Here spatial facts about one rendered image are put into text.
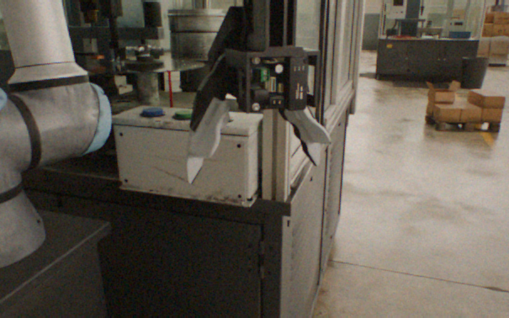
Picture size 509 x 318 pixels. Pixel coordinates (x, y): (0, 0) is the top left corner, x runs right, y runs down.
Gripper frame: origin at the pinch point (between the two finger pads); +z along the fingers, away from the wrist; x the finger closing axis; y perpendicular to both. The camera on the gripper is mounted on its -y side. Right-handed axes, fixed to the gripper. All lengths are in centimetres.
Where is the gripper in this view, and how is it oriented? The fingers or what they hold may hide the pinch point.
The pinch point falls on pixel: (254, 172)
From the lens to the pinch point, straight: 45.9
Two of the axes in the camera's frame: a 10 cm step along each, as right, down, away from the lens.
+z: 0.0, 9.4, 3.3
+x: 9.3, -1.2, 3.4
